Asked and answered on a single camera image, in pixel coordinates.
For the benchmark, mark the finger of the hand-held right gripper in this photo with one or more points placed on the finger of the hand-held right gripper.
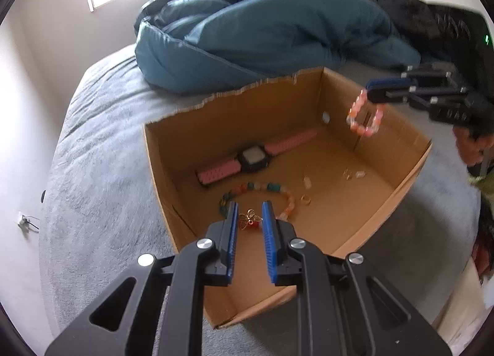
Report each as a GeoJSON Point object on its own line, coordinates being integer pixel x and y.
{"type": "Point", "coordinates": [393, 95]}
{"type": "Point", "coordinates": [386, 83]}

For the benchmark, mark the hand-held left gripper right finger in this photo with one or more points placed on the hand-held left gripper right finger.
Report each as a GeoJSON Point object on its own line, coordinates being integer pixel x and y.
{"type": "Point", "coordinates": [269, 244]}

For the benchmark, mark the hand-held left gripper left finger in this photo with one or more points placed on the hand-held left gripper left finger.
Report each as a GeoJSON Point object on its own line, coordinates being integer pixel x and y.
{"type": "Point", "coordinates": [232, 240]}

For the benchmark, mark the brown cardboard box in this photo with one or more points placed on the brown cardboard box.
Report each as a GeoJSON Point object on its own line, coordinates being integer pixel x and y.
{"type": "Point", "coordinates": [347, 201]}

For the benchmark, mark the person's right hand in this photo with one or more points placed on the person's right hand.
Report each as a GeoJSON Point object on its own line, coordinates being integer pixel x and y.
{"type": "Point", "coordinates": [469, 147]}

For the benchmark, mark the black clothing pile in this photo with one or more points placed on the black clothing pile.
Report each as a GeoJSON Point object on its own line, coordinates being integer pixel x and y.
{"type": "Point", "coordinates": [405, 20]}

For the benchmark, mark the teal duvet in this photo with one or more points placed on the teal duvet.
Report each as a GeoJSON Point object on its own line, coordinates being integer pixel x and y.
{"type": "Point", "coordinates": [270, 32]}

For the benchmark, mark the bed with grey blanket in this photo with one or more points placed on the bed with grey blanket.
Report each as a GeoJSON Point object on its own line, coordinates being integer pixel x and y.
{"type": "Point", "coordinates": [96, 186]}

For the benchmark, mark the dark patterned cloth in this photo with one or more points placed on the dark patterned cloth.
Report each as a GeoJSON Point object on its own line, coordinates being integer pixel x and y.
{"type": "Point", "coordinates": [484, 252]}

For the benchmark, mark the white mattress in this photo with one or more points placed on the white mattress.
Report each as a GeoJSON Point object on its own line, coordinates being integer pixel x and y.
{"type": "Point", "coordinates": [459, 302]}

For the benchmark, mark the wall socket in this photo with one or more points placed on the wall socket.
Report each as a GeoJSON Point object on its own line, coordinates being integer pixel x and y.
{"type": "Point", "coordinates": [24, 221]}

